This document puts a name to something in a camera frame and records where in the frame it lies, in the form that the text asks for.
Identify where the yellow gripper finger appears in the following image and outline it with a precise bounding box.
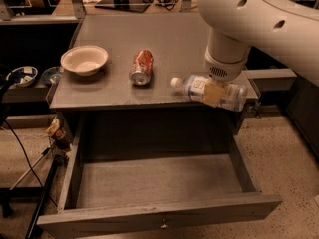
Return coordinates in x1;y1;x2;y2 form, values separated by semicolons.
203;78;226;107

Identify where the red soda can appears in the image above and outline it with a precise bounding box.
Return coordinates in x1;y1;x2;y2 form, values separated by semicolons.
129;49;154;86

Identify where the crumpled snack wrapper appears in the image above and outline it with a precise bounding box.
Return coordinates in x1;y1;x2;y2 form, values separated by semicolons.
45;118;71;158

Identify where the blue plastic water bottle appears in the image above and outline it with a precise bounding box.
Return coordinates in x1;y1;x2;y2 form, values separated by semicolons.
170;75;248;112

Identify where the white bowl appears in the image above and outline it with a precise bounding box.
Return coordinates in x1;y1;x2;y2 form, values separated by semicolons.
60;45;109;76

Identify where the grey open drawer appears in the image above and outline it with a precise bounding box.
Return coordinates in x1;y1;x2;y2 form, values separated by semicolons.
38;110;282;239

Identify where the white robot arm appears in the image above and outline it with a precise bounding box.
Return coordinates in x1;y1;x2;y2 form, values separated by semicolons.
198;0;319;86

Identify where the black tripod stand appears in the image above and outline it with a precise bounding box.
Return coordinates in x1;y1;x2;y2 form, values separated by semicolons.
0;142;63;239

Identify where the black monitor stand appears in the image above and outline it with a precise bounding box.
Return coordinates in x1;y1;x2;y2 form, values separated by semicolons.
95;0;152;13

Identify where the dark blue small bowl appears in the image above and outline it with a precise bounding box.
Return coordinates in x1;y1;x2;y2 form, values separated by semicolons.
41;67;62;86

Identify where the black floor cable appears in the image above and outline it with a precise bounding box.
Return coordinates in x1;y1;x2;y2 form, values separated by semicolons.
3;118;59;207

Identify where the small patterned bowl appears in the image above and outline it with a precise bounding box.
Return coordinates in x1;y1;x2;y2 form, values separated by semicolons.
6;66;38;88

